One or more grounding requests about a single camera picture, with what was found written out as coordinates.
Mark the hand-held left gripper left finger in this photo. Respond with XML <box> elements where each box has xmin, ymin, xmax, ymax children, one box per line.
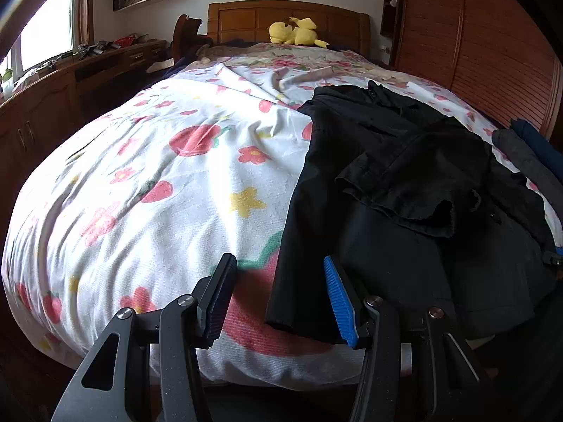
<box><xmin>50</xmin><ymin>254</ymin><xmax>238</xmax><ymax>422</ymax></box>

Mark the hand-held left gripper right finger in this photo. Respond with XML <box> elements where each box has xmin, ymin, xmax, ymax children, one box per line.
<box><xmin>323</xmin><ymin>255</ymin><xmax>506</xmax><ymax>422</ymax></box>

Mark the black double-breasted coat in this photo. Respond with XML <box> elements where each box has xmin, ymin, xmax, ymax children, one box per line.
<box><xmin>265</xmin><ymin>81</ymin><xmax>560</xmax><ymax>347</ymax></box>

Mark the folded grey garment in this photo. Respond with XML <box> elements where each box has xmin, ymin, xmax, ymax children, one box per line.
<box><xmin>492</xmin><ymin>128</ymin><xmax>563</xmax><ymax>199</ymax></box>

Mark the folded blue garment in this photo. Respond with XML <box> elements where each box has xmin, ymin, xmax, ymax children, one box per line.
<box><xmin>510</xmin><ymin>119</ymin><xmax>563</xmax><ymax>172</ymax></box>

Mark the white strawberry print bedsheet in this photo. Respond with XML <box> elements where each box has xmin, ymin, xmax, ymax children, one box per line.
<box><xmin>0</xmin><ymin>50</ymin><xmax>563</xmax><ymax>385</ymax></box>

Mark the wooden louvred wardrobe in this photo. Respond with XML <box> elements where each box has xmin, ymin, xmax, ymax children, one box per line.
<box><xmin>389</xmin><ymin>0</ymin><xmax>563</xmax><ymax>141</ymax></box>

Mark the beige floral quilt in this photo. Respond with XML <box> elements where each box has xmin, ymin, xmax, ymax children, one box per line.
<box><xmin>197</xmin><ymin>42</ymin><xmax>374</xmax><ymax>81</ymax></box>

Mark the long wooden desk cabinet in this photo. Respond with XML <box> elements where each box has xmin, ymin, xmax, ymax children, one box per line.
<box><xmin>0</xmin><ymin>39</ymin><xmax>170</xmax><ymax>231</ymax></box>

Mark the wooden chair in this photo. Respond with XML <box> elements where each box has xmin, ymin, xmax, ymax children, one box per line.
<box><xmin>171</xmin><ymin>14</ymin><xmax>214</xmax><ymax>60</ymax></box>

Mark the yellow plush toy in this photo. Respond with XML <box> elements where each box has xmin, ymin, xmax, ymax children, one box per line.
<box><xmin>268</xmin><ymin>17</ymin><xmax>330</xmax><ymax>49</ymax></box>

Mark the wooden bed headboard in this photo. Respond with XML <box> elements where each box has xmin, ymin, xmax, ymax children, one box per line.
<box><xmin>207</xmin><ymin>1</ymin><xmax>373</xmax><ymax>53</ymax></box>

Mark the wardrobe side shelf niche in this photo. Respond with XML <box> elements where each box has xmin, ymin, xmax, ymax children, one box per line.
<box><xmin>380</xmin><ymin>0</ymin><xmax>404</xmax><ymax>37</ymax></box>

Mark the wooden framed window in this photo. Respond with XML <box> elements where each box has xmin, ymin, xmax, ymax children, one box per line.
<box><xmin>0</xmin><ymin>0</ymin><xmax>96</xmax><ymax>81</ymax></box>

